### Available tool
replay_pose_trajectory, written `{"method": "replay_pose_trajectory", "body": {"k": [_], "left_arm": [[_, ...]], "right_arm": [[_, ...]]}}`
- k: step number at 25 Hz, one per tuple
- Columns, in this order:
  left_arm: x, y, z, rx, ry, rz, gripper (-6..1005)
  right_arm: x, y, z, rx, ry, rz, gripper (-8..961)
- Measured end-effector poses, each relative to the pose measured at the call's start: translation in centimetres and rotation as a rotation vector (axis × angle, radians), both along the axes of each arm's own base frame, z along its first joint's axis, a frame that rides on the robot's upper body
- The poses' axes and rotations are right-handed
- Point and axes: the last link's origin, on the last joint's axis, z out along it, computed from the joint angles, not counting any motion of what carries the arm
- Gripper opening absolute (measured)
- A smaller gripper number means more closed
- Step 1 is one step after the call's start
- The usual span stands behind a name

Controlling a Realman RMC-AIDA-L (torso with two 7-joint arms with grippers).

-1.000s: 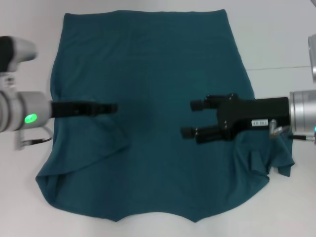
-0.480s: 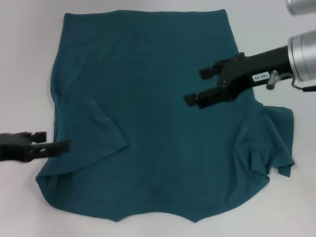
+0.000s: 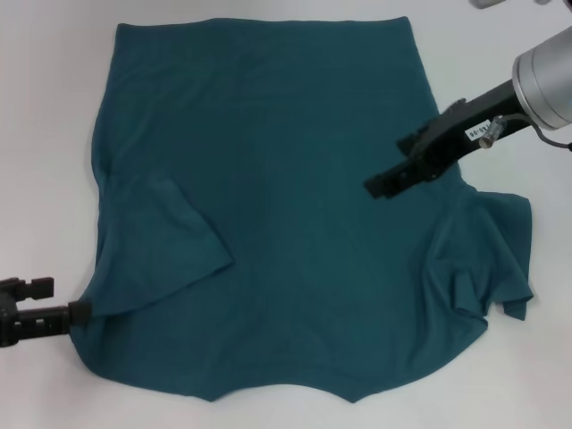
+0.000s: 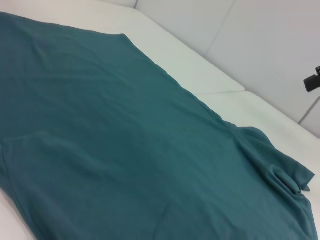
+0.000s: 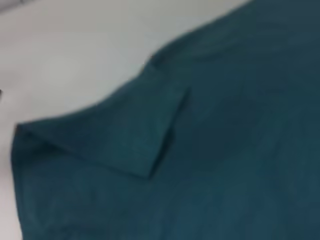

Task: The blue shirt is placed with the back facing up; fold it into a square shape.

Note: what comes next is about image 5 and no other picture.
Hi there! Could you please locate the teal blue shirt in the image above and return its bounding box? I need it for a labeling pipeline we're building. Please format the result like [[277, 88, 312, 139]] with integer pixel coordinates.
[[9, 0, 320, 240]]

